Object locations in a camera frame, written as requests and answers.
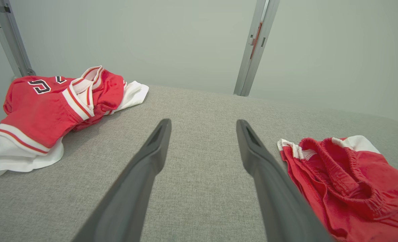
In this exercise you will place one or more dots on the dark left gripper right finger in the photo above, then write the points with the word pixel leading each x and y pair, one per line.
pixel 276 195

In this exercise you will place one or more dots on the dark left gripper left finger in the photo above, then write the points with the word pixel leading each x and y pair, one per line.
pixel 131 188

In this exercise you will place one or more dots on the red shorts with white trim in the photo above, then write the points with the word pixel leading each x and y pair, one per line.
pixel 360 188

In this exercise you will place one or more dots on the red Bulls 23 jersey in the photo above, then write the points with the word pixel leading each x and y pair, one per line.
pixel 41 111

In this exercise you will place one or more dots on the grey partition post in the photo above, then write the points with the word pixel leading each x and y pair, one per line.
pixel 252 57

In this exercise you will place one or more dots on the grey metal frame leg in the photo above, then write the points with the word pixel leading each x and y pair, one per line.
pixel 12 37

